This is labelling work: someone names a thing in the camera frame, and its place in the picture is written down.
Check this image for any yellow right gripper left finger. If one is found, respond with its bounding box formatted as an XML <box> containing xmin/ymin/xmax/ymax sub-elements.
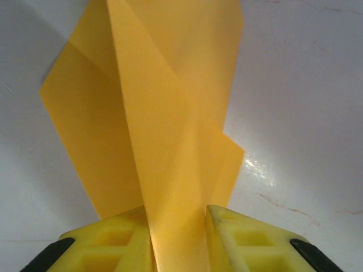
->
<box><xmin>25</xmin><ymin>208</ymin><xmax>155</xmax><ymax>272</ymax></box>

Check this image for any orange paper sheet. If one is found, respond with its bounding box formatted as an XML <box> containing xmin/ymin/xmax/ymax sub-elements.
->
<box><xmin>38</xmin><ymin>0</ymin><xmax>245</xmax><ymax>272</ymax></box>

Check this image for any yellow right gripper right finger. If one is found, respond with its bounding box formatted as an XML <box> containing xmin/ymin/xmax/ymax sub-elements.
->
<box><xmin>204</xmin><ymin>204</ymin><xmax>344</xmax><ymax>272</ymax></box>

